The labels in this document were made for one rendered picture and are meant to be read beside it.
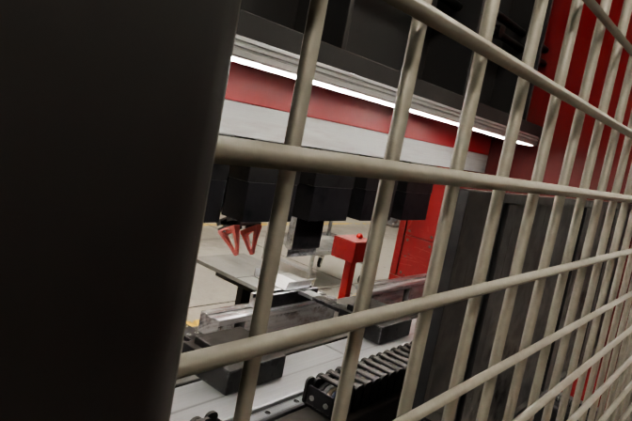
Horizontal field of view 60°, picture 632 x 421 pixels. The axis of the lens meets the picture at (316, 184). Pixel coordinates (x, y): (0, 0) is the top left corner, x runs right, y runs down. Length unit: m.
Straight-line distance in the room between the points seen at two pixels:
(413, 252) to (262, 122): 1.17
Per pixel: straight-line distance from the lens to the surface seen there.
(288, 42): 0.84
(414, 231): 2.11
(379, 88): 1.00
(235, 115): 1.02
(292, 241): 1.26
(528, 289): 1.07
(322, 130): 1.20
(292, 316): 1.31
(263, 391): 0.88
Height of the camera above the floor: 1.38
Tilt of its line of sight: 6 degrees down
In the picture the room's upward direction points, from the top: 11 degrees clockwise
